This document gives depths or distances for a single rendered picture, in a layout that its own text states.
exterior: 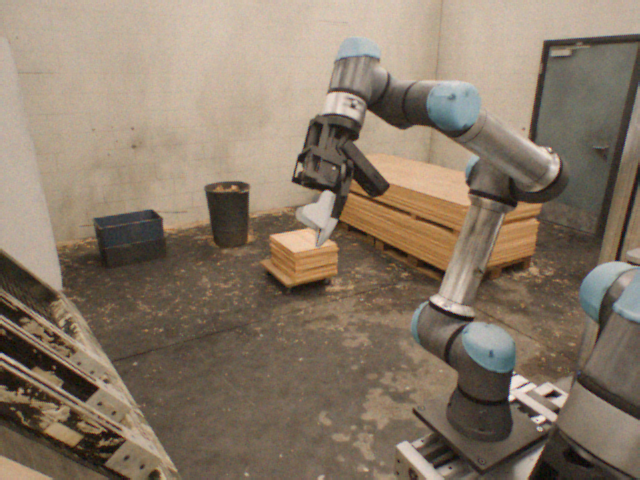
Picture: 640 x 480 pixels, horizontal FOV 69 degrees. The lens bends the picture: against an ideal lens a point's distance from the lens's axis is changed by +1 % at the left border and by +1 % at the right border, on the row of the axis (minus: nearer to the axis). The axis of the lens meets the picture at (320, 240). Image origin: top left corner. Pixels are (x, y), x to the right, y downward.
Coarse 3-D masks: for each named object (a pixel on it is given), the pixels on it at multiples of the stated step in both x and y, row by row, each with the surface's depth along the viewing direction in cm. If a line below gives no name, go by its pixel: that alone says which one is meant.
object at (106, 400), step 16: (0, 320) 106; (0, 336) 105; (16, 336) 107; (32, 336) 114; (16, 352) 108; (32, 352) 110; (48, 352) 114; (32, 368) 111; (48, 368) 114; (64, 368) 116; (80, 368) 124; (64, 384) 117; (80, 384) 120; (96, 384) 123; (80, 400) 121; (96, 400) 124; (112, 400) 126; (112, 416) 128
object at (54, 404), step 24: (0, 360) 87; (0, 384) 86; (24, 384) 89; (48, 384) 96; (0, 408) 87; (24, 408) 90; (48, 408) 93; (72, 408) 96; (96, 432) 101; (120, 432) 106; (96, 456) 102; (120, 456) 106; (144, 456) 110
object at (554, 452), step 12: (552, 444) 34; (564, 444) 35; (540, 456) 35; (552, 456) 34; (564, 456) 34; (576, 456) 35; (540, 468) 35; (552, 468) 36; (564, 468) 33; (576, 468) 33; (588, 468) 33; (600, 468) 33
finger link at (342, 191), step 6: (348, 180) 74; (342, 186) 74; (348, 186) 74; (336, 192) 75; (342, 192) 74; (348, 192) 74; (336, 198) 75; (342, 198) 75; (336, 204) 75; (342, 204) 74; (336, 210) 75; (342, 210) 75; (330, 216) 74; (336, 216) 75
